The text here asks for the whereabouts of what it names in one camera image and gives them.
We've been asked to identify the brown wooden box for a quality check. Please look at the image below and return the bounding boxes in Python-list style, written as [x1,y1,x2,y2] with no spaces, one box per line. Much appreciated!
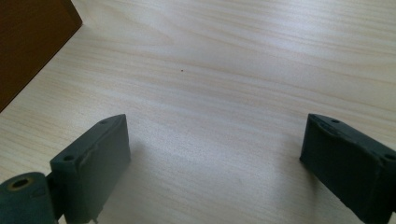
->
[0,0,83,114]

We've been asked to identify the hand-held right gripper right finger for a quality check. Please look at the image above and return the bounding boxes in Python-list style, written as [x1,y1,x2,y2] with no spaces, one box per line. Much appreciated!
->
[299,113,396,224]

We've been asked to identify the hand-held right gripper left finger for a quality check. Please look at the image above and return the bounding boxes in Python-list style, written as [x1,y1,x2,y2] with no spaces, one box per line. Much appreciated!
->
[49,113,132,224]

